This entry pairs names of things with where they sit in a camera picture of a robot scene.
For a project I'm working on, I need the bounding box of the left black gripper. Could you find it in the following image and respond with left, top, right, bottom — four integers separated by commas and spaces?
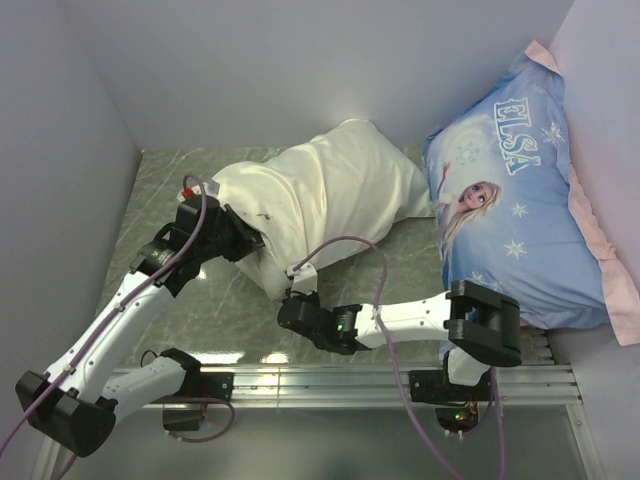
197, 203, 270, 262

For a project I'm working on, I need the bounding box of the cream pillowcase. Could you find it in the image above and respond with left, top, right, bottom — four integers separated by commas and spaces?
211, 119, 433, 300

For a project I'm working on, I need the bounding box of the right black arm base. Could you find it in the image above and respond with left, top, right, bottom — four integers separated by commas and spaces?
408, 370, 496, 438

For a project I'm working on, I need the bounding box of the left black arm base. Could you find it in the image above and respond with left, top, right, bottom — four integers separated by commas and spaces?
160, 372, 237, 444

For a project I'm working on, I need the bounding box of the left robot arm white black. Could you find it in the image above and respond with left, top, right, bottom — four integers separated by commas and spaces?
16, 197, 263, 458

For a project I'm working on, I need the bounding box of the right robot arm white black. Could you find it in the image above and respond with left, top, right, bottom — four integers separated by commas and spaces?
277, 281, 522, 400

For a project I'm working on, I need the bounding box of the blue Elsa print pillow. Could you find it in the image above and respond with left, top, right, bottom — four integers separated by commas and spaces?
422, 42, 639, 346

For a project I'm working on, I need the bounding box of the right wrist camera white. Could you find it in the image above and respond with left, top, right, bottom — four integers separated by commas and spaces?
286, 261, 318, 297

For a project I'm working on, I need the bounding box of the aluminium mounting rail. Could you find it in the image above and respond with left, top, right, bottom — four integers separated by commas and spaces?
29, 363, 586, 480

